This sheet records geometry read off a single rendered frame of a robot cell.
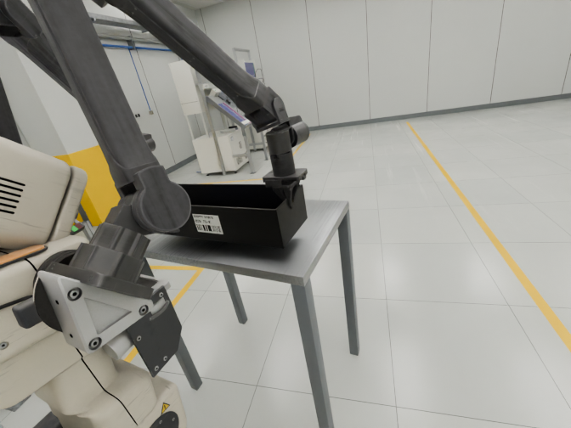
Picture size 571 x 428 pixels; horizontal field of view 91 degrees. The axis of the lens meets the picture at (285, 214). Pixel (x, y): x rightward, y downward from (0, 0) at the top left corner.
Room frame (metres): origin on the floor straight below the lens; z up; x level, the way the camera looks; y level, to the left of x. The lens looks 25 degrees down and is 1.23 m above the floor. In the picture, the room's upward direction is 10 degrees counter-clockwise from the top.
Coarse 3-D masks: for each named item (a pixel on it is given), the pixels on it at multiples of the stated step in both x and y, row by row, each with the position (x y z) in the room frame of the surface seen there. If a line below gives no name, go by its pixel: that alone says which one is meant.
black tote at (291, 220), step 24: (192, 192) 0.98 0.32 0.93; (216, 192) 0.93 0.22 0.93; (240, 192) 0.87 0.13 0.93; (264, 192) 0.83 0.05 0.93; (192, 216) 0.76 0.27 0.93; (216, 216) 0.72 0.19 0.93; (240, 216) 0.67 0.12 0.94; (264, 216) 0.64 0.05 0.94; (288, 216) 0.67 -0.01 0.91; (240, 240) 0.69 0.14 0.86; (264, 240) 0.65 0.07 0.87; (288, 240) 0.65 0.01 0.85
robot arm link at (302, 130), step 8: (272, 104) 0.67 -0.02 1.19; (280, 104) 0.68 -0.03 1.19; (280, 112) 0.67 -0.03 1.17; (280, 120) 0.66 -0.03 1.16; (288, 120) 0.68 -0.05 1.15; (296, 120) 0.74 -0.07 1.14; (256, 128) 0.71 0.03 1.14; (264, 128) 0.69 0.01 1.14; (296, 128) 0.71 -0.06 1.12; (304, 128) 0.73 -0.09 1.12; (296, 136) 0.71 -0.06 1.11; (304, 136) 0.73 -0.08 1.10; (296, 144) 0.71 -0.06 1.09
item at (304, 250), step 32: (320, 224) 0.80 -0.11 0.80; (160, 256) 0.81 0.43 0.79; (192, 256) 0.74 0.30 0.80; (224, 256) 0.71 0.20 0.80; (256, 256) 0.68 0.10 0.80; (288, 256) 0.65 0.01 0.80; (320, 256) 0.66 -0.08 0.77; (352, 256) 0.93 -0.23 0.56; (352, 288) 0.91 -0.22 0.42; (352, 320) 0.91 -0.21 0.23; (320, 352) 0.58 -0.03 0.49; (352, 352) 0.92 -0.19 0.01; (192, 384) 0.89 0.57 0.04; (320, 384) 0.55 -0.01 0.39; (320, 416) 0.56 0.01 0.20
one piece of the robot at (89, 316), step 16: (48, 288) 0.29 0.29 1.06; (64, 288) 0.28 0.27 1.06; (80, 288) 0.29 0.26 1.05; (96, 288) 0.30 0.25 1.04; (64, 304) 0.28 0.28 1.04; (80, 304) 0.28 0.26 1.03; (96, 304) 0.30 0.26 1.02; (112, 304) 0.31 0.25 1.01; (128, 304) 0.32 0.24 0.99; (144, 304) 0.34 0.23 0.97; (64, 320) 0.28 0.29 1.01; (80, 320) 0.27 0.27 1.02; (96, 320) 0.29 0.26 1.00; (112, 320) 0.30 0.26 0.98; (128, 320) 0.31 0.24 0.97; (64, 336) 0.29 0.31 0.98; (80, 336) 0.27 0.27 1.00; (96, 336) 0.28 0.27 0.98; (112, 336) 0.29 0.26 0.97
